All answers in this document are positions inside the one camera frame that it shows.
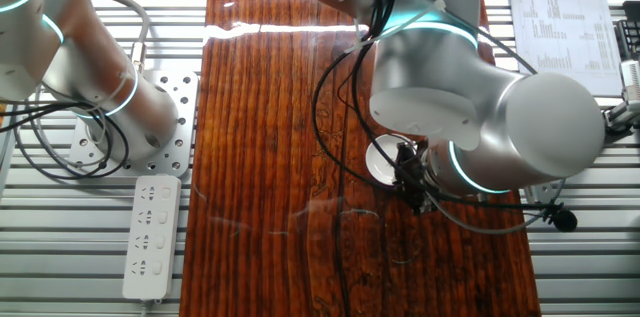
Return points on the white power strip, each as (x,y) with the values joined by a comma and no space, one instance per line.
(152,237)

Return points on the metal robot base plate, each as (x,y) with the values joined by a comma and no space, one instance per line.
(180,122)

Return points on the wood grain board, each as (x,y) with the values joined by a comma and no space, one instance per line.
(275,182)

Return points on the small white ceramic plate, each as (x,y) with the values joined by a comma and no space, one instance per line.
(381,159)

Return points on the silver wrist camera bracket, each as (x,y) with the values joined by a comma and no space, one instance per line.
(542,192)

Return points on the small silver ribbed camera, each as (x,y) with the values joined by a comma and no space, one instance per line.
(631,77)

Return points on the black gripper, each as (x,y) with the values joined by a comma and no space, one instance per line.
(411,167)

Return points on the metal camera mount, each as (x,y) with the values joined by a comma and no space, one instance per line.
(620,116)

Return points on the black keyboard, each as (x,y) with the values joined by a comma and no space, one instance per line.
(630,39)

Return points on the printed paper sheet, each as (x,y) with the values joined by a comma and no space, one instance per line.
(565,32)

